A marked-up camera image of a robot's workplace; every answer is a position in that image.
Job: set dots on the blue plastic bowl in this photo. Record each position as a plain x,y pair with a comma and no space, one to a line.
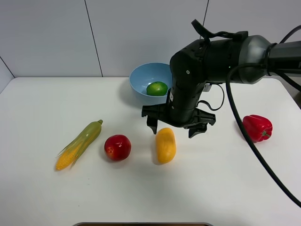
144,75

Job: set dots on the red apple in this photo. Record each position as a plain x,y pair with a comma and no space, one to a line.
117,147

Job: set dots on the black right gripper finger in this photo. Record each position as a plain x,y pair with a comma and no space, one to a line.
197,129
152,123

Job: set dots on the green lime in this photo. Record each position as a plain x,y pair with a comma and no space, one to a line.
157,89

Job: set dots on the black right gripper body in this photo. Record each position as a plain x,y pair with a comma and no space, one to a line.
180,109

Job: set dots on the yellow mango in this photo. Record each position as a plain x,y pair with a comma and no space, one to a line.
165,145

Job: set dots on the red bell pepper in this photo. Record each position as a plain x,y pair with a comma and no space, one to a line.
258,128

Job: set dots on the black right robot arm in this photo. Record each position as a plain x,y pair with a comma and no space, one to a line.
201,63

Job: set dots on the corn cob with green husk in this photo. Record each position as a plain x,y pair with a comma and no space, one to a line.
73,151

